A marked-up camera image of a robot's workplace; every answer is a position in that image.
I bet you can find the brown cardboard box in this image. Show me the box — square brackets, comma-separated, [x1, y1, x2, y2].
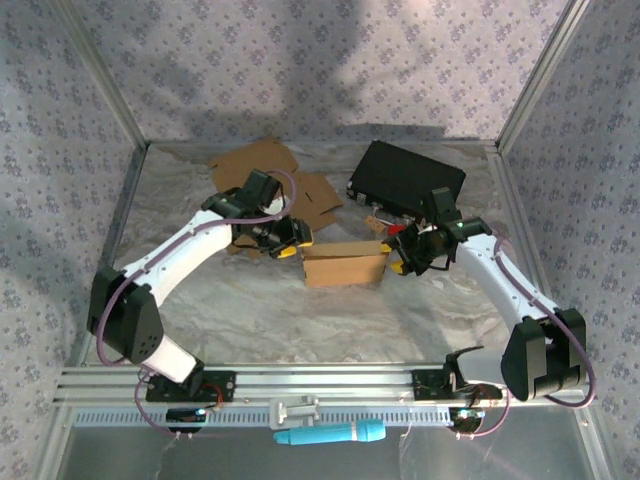
[301, 239, 391, 289]
[207, 138, 345, 260]

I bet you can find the black hard case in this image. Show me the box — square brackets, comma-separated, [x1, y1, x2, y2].
[345, 139, 467, 224]

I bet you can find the black right controller board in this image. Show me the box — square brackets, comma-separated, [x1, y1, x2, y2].
[448, 407, 487, 434]

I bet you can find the black controller board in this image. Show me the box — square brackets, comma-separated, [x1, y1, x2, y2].
[448, 407, 487, 434]
[166, 407, 209, 434]

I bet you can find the light blue pen tool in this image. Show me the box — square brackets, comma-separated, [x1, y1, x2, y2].
[273, 418, 387, 446]

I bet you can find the black left controller board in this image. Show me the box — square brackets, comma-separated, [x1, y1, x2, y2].
[166, 407, 209, 434]

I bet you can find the shiny metal sheet panel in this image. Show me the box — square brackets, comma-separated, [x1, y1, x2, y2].
[37, 404, 609, 480]

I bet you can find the aluminium table side rail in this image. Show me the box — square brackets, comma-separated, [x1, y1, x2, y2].
[484, 147, 572, 365]

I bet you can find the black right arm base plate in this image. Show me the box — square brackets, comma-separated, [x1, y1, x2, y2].
[412, 369, 504, 401]

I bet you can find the thin aluminium table edge rail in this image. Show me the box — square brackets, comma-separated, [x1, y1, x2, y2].
[146, 137, 501, 149]

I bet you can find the aluminium rail with arm bases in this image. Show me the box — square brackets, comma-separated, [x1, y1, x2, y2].
[52, 363, 599, 405]

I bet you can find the grey table side rail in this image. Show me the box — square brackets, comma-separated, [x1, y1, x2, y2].
[64, 144, 150, 369]

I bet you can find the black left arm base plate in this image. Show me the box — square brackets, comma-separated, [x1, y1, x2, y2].
[145, 370, 236, 404]

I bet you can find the grey clamp bracket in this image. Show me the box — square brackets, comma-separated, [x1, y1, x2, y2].
[268, 394, 321, 430]

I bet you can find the grey slotted cable duct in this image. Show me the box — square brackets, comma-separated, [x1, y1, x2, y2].
[72, 405, 454, 430]

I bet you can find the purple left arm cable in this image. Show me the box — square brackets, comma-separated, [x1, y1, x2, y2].
[97, 168, 300, 441]

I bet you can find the aluminium corner post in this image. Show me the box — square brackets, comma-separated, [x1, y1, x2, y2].
[49, 0, 151, 149]
[493, 0, 595, 154]

